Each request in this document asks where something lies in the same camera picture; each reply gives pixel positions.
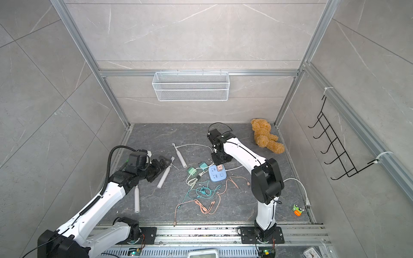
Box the orange green toy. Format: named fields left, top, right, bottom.
left=293, top=204, right=304, bottom=217

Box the teal charging cable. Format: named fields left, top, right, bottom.
left=176, top=179, right=223, bottom=207

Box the brown teddy bear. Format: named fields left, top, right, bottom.
left=251, top=118, right=285, bottom=154

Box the white wire mesh basket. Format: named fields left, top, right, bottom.
left=152, top=72, right=230, bottom=102

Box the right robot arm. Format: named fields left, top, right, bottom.
left=207, top=129, right=285, bottom=242

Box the power strip white cord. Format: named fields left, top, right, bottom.
left=225, top=165, right=311, bottom=207

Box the blue power strip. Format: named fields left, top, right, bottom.
left=208, top=164, right=227, bottom=182

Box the black wall hook rack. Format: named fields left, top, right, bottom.
left=308, top=96, right=379, bottom=181

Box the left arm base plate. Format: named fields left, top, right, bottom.
left=120, top=227, right=157, bottom=245

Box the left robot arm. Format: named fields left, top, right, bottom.
left=33, top=145, right=172, bottom=258

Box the white charging cable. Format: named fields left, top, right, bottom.
left=175, top=143, right=215, bottom=189

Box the green charger plug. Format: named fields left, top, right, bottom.
left=188, top=167, right=197, bottom=177

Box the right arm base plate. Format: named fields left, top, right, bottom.
left=237, top=225, right=285, bottom=244

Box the teal charger plug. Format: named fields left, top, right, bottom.
left=199, top=162, right=209, bottom=171

